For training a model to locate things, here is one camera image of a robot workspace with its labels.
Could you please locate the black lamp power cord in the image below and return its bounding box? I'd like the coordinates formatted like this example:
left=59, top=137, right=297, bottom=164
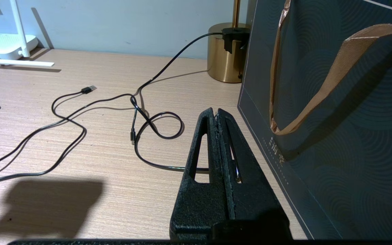
left=130, top=32, right=224, bottom=172

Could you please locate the black cable clip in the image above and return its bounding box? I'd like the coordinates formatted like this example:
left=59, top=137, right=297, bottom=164
left=222, top=28, right=251, bottom=54

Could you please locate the dark gift bag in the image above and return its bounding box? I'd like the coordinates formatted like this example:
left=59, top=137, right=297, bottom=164
left=238, top=0, right=392, bottom=240

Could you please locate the brass desk lamp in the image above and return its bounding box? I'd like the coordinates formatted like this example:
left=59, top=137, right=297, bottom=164
left=207, top=0, right=251, bottom=83

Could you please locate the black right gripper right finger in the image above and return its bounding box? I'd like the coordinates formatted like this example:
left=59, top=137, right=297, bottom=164
left=216, top=108, right=292, bottom=240

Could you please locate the black USB cable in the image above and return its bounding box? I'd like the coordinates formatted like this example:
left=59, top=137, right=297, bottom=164
left=0, top=85, right=141, bottom=186

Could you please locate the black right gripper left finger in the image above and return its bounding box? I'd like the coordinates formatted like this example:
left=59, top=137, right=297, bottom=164
left=169, top=108, right=230, bottom=240

